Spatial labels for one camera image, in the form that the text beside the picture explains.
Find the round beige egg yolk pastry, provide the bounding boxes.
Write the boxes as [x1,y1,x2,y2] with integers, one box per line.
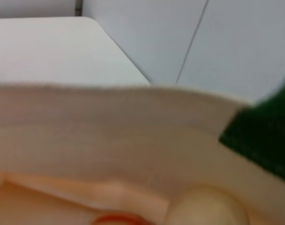
[165,184,251,225]

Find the orange striped bread loaf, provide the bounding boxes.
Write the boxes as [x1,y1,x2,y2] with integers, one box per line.
[90,211,148,225]

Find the cream canvas bag green handles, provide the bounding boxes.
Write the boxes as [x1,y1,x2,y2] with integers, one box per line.
[0,76,285,225]

